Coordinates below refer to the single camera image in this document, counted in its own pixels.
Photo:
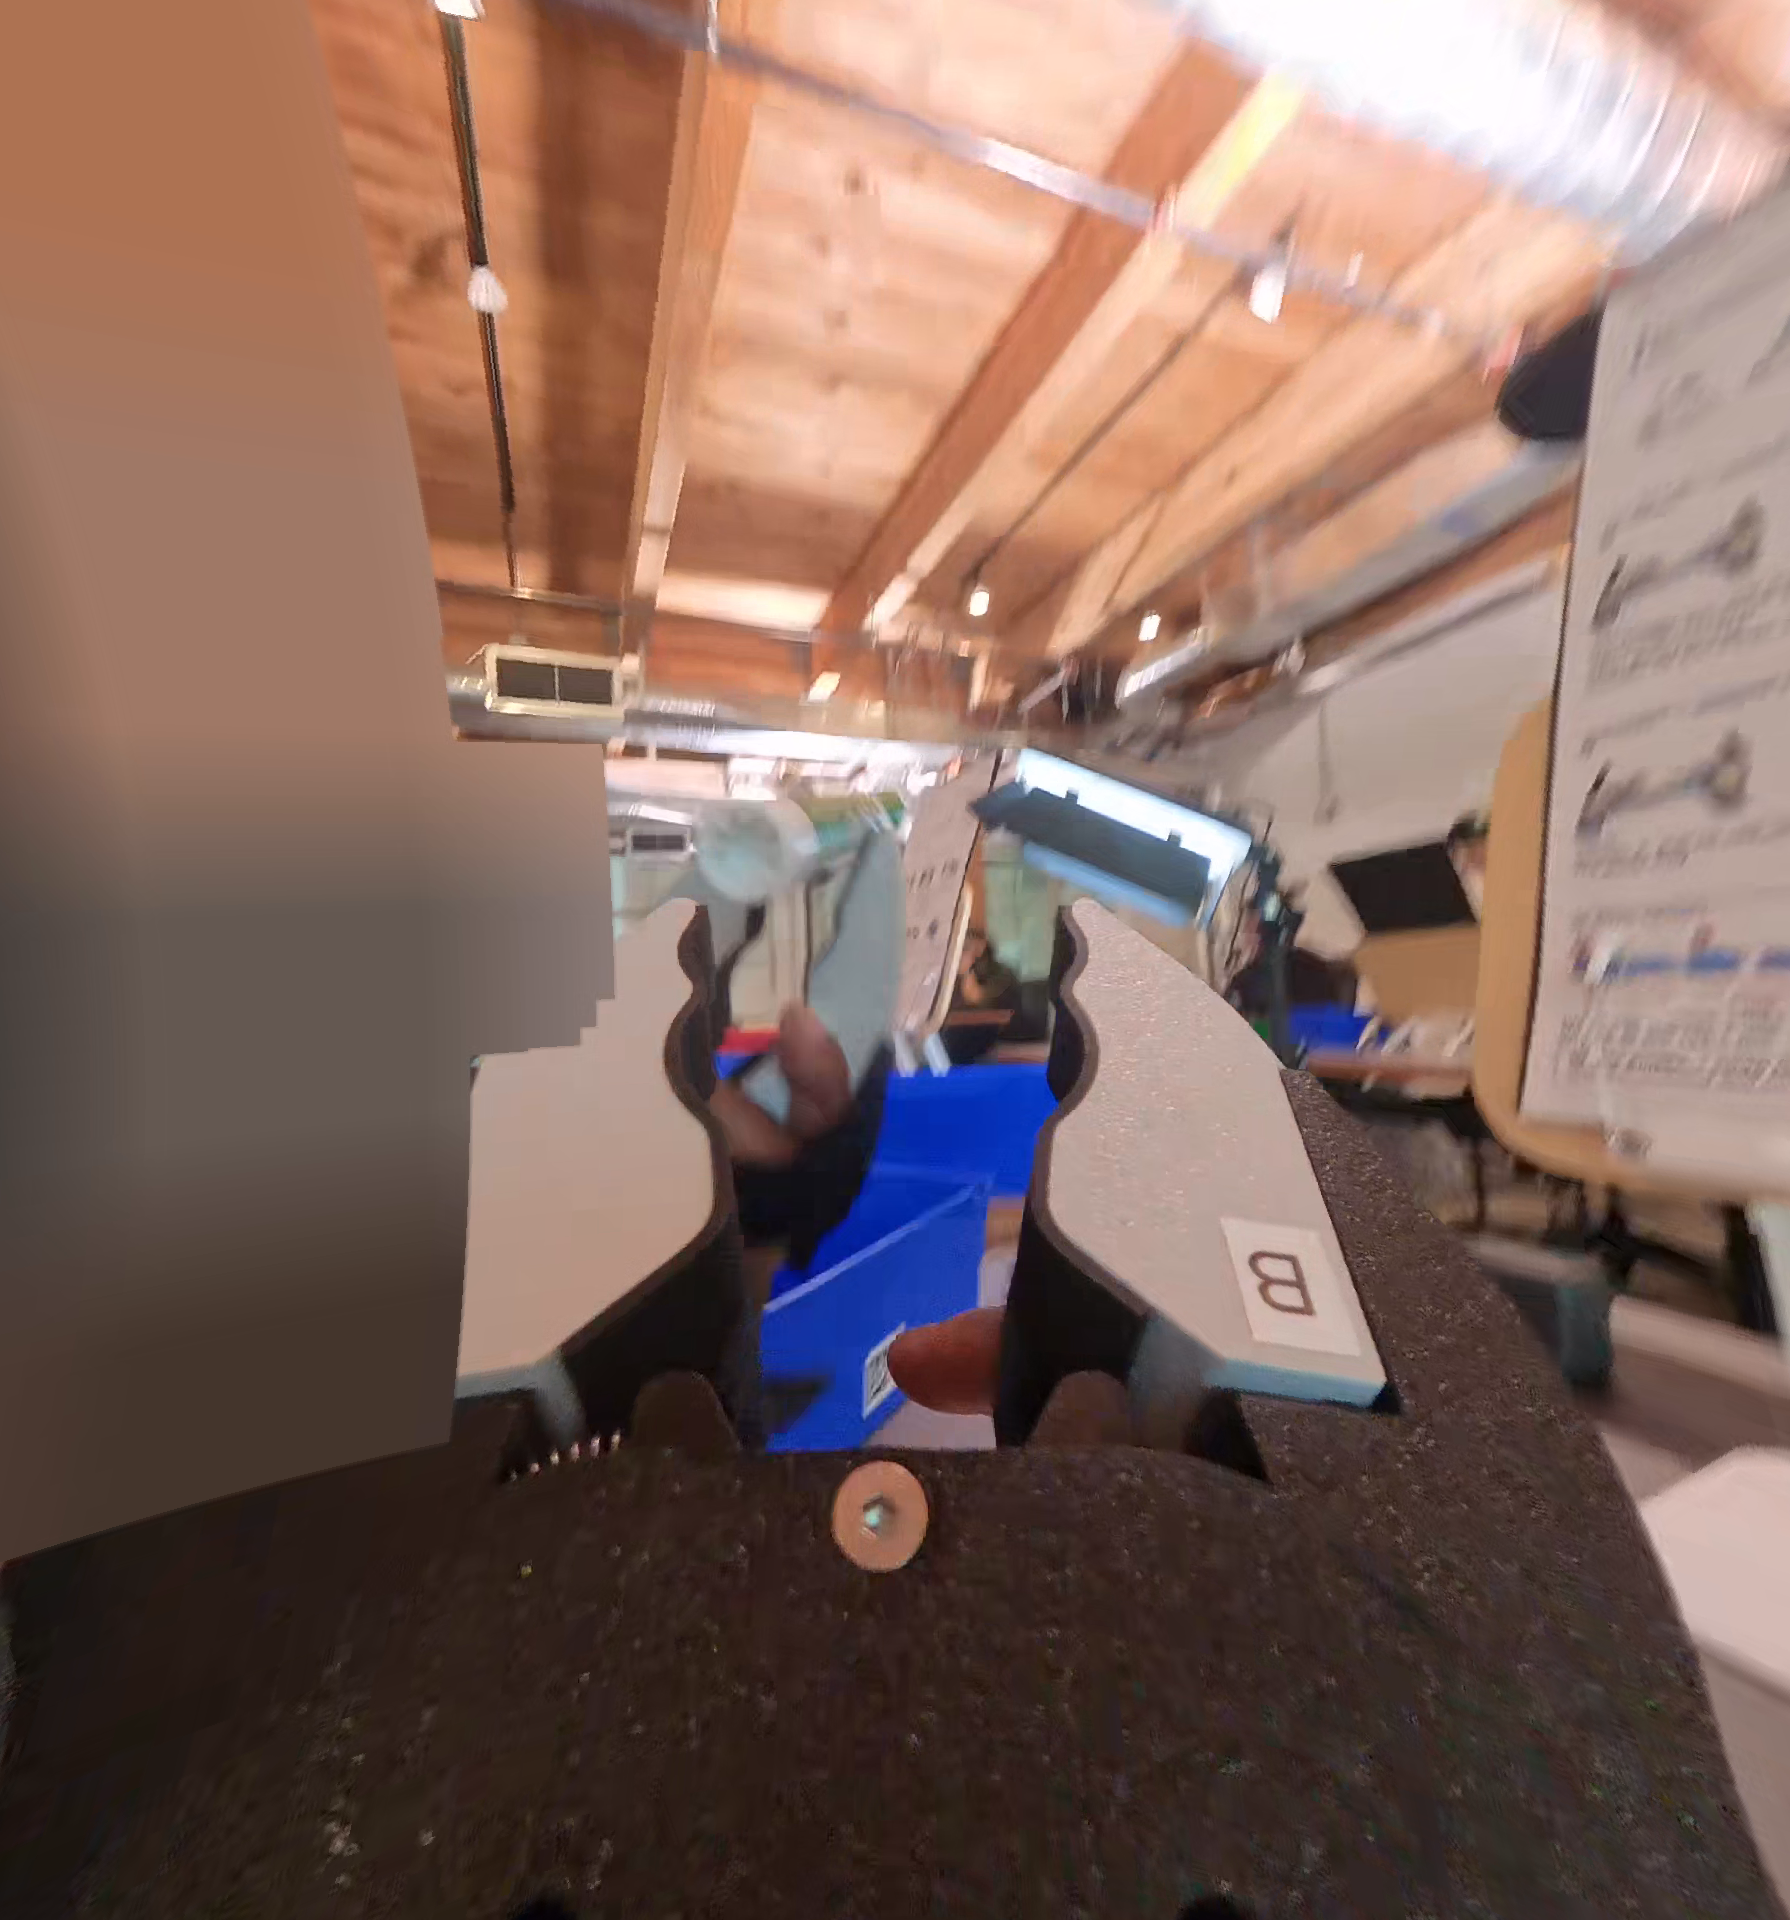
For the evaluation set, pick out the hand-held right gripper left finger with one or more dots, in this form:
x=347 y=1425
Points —
x=594 y=1184

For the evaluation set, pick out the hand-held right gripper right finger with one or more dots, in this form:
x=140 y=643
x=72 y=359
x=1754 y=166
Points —
x=1195 y=1155

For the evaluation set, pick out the person's left hand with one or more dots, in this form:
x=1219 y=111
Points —
x=798 y=1082

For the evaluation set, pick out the person's right hand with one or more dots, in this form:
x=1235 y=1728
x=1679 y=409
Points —
x=955 y=1357

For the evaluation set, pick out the poster stand with sheets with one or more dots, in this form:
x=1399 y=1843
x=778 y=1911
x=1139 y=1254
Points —
x=932 y=885

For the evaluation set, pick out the studio light panel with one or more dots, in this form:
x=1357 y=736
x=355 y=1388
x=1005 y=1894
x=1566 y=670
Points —
x=1120 y=840

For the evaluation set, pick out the black and brown flag panel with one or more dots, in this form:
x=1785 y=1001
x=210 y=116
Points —
x=1399 y=885

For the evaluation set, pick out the instruction sheet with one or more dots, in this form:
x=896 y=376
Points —
x=1689 y=674

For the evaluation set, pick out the white metal stand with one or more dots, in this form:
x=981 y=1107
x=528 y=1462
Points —
x=1766 y=1651

